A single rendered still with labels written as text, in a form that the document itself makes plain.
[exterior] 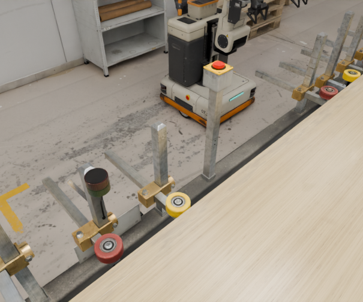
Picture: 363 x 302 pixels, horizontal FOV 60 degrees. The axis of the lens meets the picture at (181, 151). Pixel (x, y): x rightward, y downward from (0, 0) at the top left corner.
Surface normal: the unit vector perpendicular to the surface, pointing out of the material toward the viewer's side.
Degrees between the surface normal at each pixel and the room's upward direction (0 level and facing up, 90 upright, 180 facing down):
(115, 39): 90
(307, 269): 0
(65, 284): 0
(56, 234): 0
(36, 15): 90
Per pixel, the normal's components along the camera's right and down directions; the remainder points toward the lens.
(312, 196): 0.00, -0.74
